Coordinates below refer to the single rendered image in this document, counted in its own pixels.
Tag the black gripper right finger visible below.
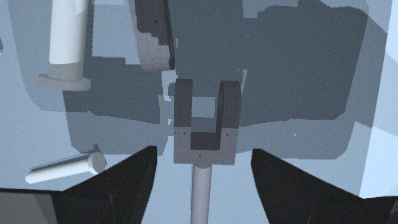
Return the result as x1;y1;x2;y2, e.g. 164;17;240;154
251;148;398;224

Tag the grey headed pin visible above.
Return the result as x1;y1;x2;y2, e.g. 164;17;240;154
38;0;91;91
25;152;105;184

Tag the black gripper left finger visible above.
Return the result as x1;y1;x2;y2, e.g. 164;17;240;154
0;146;157;224

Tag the dark grey flat bar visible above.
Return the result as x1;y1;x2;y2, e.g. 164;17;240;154
128;0;175;73

